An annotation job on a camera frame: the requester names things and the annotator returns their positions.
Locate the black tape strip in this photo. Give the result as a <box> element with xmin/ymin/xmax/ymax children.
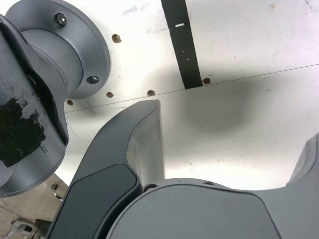
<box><xmin>160</xmin><ymin>0</ymin><xmax>202</xmax><ymax>90</ymax></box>

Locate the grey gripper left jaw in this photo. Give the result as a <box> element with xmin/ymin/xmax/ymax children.
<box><xmin>46</xmin><ymin>99</ymin><xmax>166</xmax><ymax>239</ymax></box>

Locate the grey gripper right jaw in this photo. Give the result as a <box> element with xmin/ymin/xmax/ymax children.
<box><xmin>106</xmin><ymin>131</ymin><xmax>319</xmax><ymax>239</ymax></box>

